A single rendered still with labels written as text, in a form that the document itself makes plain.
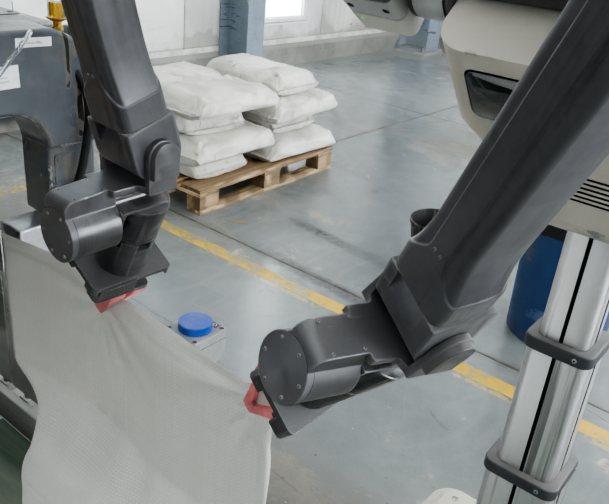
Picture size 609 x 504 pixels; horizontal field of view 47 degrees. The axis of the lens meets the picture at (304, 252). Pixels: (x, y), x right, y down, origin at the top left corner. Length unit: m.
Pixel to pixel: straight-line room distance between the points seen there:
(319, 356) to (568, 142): 0.23
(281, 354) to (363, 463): 1.75
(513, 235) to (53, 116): 0.75
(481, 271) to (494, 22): 0.47
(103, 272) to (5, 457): 0.97
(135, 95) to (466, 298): 0.37
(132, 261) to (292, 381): 0.33
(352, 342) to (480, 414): 2.06
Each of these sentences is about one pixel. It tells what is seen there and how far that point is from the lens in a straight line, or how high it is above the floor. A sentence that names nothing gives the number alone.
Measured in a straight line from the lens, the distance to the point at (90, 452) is 1.01.
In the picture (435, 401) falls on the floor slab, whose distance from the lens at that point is 2.58.
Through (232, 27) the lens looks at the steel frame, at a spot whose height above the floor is 0.44.
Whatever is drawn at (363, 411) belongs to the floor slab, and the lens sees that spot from 2.47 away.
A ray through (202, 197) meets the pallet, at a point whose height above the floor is 0.10.
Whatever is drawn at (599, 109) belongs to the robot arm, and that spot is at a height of 1.44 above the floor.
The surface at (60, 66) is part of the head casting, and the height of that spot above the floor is 1.29.
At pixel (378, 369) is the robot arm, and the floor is 1.19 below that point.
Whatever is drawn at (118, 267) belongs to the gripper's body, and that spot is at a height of 1.14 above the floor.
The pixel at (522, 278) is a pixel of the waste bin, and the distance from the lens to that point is 2.99.
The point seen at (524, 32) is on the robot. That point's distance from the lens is 0.87.
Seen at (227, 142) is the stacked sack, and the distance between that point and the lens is 3.81.
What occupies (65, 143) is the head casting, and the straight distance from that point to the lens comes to 1.08.
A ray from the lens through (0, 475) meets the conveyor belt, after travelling 1.69.
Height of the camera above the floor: 1.51
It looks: 26 degrees down
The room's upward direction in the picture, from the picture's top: 6 degrees clockwise
